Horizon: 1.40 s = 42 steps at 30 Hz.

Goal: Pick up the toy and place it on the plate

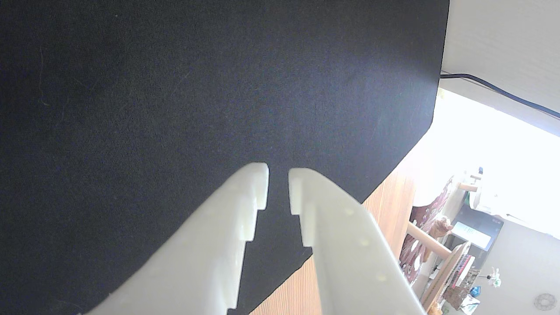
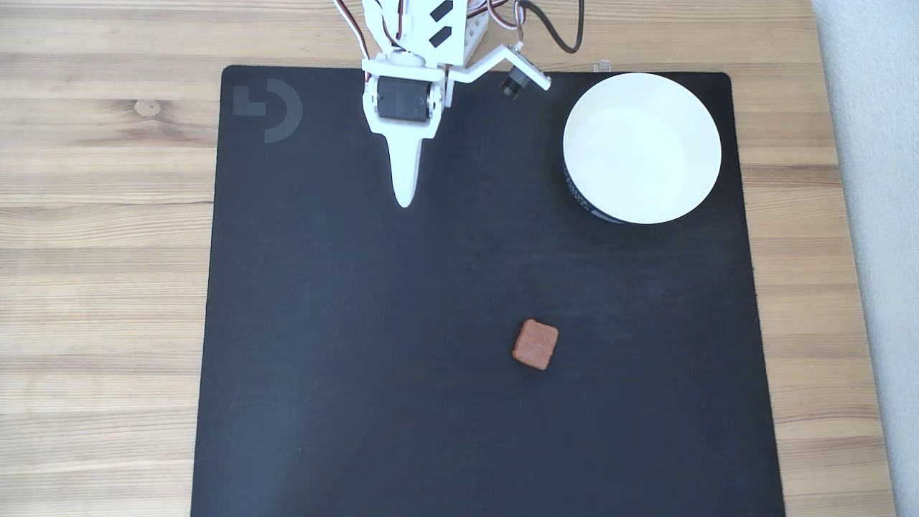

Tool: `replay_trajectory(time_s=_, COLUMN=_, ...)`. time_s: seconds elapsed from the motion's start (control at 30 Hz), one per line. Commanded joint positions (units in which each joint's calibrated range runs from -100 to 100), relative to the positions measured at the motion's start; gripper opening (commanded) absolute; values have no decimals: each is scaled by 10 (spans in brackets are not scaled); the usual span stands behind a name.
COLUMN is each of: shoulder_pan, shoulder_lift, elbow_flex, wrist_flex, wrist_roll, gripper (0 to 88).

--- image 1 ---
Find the wooden pole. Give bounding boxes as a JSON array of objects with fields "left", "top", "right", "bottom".
[{"left": 407, "top": 221, "right": 452, "bottom": 259}]

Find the stack of books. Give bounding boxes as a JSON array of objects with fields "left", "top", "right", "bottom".
[{"left": 420, "top": 242, "right": 480, "bottom": 312}]

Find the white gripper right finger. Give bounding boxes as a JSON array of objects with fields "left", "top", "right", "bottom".
[{"left": 287, "top": 168, "right": 427, "bottom": 315}]

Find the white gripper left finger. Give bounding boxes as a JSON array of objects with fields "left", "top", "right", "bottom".
[{"left": 85, "top": 162, "right": 270, "bottom": 315}]

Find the maroon patterned cloth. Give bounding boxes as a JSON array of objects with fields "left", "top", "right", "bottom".
[{"left": 399, "top": 175, "right": 455, "bottom": 286}]

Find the black mouse mat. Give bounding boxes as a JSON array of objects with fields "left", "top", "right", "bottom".
[{"left": 0, "top": 0, "right": 450, "bottom": 315}]

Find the black box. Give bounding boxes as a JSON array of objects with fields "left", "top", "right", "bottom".
[{"left": 450, "top": 203, "right": 504, "bottom": 268}]

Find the thin black wall cable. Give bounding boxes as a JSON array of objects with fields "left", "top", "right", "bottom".
[{"left": 440, "top": 73, "right": 560, "bottom": 119}]

